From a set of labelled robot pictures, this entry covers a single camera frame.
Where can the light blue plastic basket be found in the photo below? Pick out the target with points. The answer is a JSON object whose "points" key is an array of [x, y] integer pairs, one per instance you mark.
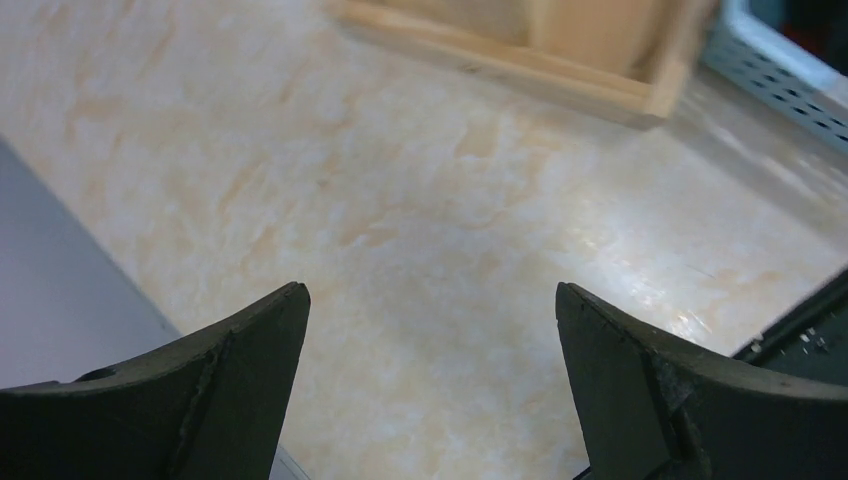
{"points": [[745, 47]]}

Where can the wooden drying rack frame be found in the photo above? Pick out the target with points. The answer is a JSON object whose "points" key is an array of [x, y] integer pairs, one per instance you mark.
{"points": [[624, 61]]}

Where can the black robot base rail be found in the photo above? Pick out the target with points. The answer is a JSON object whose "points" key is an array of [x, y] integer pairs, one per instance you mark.
{"points": [[810, 340]]}

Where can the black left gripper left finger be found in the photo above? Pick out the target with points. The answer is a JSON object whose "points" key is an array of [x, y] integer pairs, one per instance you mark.
{"points": [[210, 405]]}

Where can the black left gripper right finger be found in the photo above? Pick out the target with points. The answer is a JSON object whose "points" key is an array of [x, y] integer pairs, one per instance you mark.
{"points": [[652, 405]]}

